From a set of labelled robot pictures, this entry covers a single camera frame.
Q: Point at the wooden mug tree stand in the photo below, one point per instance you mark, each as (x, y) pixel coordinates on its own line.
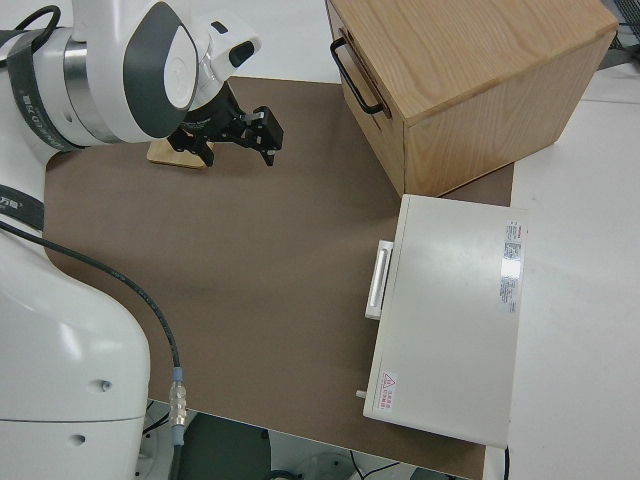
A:
(162, 154)

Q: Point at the white toaster oven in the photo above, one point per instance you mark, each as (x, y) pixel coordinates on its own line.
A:
(450, 320)

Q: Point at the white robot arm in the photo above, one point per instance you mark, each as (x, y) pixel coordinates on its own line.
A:
(60, 350)

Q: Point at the brown table mat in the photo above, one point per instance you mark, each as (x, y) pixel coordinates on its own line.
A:
(250, 275)

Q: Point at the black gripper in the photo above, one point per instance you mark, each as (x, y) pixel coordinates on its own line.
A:
(215, 120)

